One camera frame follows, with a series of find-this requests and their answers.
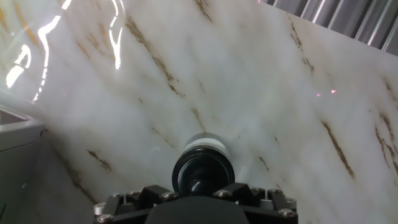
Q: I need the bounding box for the small clear glass jar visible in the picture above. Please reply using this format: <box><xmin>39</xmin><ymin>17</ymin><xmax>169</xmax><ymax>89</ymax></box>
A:
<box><xmin>180</xmin><ymin>132</ymin><xmax>233</xmax><ymax>162</ymax></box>

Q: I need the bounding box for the white marble pattern board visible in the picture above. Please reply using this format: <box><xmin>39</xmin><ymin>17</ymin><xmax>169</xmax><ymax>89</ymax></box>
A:
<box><xmin>0</xmin><ymin>0</ymin><xmax>398</xmax><ymax>224</ymax></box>

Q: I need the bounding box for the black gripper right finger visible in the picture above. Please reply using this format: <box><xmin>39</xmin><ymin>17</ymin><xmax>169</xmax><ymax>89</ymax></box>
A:
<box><xmin>213</xmin><ymin>182</ymin><xmax>299</xmax><ymax>224</ymax></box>

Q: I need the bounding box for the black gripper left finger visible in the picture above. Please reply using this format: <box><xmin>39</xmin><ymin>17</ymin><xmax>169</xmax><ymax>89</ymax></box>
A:
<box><xmin>93</xmin><ymin>185</ymin><xmax>180</xmax><ymax>224</ymax></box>

